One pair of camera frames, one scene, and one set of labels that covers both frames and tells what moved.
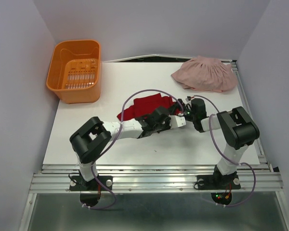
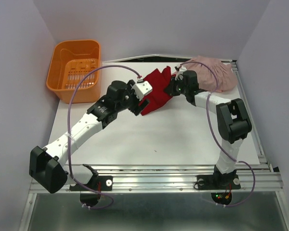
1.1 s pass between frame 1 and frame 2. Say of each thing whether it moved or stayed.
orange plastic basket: stayed
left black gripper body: moved
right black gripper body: moved
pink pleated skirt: stayed
